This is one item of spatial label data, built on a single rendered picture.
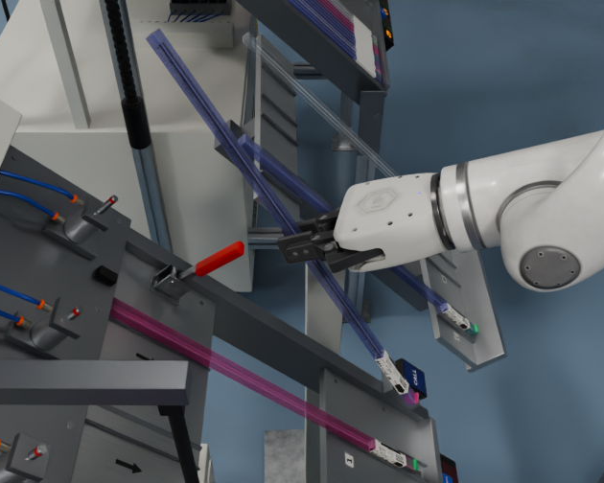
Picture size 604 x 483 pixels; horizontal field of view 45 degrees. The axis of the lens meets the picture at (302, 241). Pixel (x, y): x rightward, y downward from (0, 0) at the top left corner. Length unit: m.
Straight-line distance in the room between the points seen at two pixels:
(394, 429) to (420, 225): 0.40
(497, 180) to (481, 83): 2.30
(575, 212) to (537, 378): 1.47
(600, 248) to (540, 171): 0.10
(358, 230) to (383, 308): 1.41
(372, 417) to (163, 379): 0.65
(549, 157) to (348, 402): 0.43
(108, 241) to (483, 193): 0.34
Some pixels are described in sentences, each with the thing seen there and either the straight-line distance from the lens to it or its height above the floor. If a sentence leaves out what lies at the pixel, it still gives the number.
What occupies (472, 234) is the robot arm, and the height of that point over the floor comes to 1.16.
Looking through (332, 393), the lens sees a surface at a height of 0.85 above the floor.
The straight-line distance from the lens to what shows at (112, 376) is 0.35.
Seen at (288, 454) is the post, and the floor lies 0.01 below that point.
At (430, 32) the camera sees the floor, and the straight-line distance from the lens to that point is 3.24.
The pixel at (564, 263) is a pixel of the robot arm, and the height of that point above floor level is 1.21.
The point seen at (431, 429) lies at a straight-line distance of 1.04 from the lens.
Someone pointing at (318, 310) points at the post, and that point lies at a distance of 1.21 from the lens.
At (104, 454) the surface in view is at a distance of 0.67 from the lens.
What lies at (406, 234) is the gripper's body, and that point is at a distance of 0.68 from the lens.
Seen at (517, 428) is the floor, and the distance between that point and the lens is 1.94.
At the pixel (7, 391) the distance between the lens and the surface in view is 0.37.
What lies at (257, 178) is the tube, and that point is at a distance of 0.73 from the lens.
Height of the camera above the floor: 1.64
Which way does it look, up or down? 47 degrees down
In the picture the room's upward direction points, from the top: straight up
